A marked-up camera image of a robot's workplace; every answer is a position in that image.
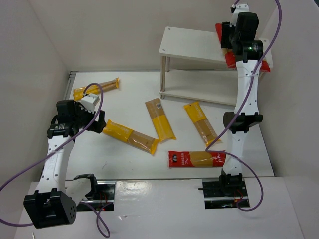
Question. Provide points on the white two-tier shelf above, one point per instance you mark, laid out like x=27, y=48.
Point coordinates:
x=218, y=85

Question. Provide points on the thin yellow pasta bag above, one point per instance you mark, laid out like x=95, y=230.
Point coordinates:
x=78, y=93

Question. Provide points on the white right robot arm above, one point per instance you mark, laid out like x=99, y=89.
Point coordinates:
x=239, y=36

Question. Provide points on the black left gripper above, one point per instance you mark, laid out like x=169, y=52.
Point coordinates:
x=90, y=118

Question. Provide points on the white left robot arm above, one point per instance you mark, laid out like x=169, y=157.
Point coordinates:
x=50, y=205

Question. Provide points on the yellow pasta bag centre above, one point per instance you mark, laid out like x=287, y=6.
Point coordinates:
x=159, y=120

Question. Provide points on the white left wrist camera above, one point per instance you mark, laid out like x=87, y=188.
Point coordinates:
x=89, y=102

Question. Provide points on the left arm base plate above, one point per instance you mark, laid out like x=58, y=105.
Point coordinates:
x=104, y=197

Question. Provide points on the yellow pasta bag left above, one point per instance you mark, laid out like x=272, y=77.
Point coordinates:
x=131, y=137

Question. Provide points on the red pasta bag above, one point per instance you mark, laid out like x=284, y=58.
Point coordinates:
x=267, y=64
x=228, y=53
x=197, y=159

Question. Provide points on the red pasta bag front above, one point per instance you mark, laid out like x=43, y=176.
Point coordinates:
x=197, y=159

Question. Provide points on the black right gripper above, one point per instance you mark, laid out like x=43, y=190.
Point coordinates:
x=225, y=40

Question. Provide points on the red pasta bag on shelf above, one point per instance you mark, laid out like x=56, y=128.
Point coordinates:
x=267, y=64

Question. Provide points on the yellow pasta bag right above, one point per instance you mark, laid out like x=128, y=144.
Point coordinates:
x=201, y=123

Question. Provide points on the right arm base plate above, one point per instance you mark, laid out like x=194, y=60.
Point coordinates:
x=215, y=198

